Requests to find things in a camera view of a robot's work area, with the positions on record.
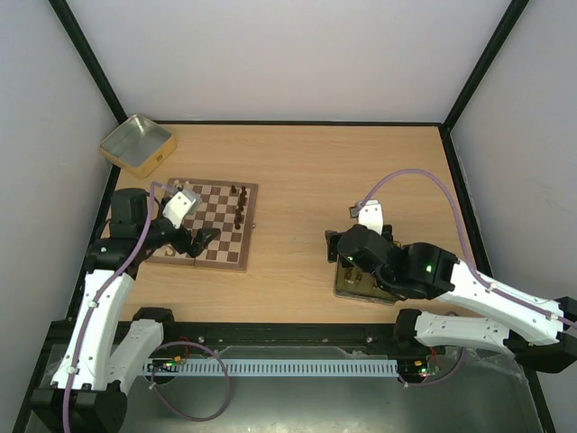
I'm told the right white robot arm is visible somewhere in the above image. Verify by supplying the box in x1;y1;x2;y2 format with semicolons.
325;224;576;373

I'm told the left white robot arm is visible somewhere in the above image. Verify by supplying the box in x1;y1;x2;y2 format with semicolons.
31;187;220;432

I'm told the yellow tin with dark pieces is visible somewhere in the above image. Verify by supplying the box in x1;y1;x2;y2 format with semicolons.
327;245;398;305

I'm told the wooden chess board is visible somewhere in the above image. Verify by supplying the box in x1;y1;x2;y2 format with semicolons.
149;177;258;272

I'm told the dark chess pieces row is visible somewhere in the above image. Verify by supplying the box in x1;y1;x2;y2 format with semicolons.
229;185;249;232

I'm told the empty yellow tin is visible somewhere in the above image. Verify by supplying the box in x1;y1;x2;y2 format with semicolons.
99;114;177;179

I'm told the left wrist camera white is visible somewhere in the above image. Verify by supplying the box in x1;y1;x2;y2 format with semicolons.
162;189;202;229

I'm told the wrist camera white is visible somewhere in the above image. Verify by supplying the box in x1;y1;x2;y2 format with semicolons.
349;199;393;241
162;189;202;229

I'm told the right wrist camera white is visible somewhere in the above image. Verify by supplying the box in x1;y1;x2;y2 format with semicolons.
349;199;393;241

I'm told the grey slotted cable duct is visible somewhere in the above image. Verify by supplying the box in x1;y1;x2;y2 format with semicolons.
156;359;398;378

